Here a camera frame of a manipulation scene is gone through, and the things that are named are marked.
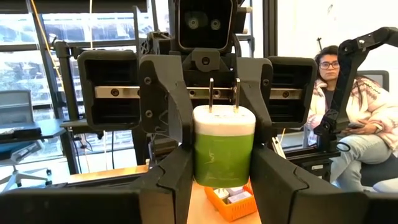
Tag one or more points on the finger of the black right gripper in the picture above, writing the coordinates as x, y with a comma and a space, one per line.
161, 93
256, 93

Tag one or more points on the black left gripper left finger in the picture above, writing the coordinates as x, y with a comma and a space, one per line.
168, 186

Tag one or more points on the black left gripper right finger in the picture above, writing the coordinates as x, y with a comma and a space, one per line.
273, 186

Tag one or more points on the lavender USB wall charger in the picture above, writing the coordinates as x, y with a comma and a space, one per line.
240, 197
234, 189

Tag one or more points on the orange plastic basket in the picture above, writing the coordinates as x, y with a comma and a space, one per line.
233, 211

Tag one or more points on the green and white charger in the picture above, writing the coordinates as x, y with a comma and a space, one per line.
221, 193

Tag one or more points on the green wall charger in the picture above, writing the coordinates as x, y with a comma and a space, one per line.
222, 155

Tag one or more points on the black monitor stand pole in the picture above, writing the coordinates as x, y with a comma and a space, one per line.
66, 77

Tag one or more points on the black side table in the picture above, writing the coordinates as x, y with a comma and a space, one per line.
49, 127

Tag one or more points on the black phone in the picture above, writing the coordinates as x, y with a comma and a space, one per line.
355, 125

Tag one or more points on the person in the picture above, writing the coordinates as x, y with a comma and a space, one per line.
370, 105

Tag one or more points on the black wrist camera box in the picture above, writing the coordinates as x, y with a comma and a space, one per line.
205, 34

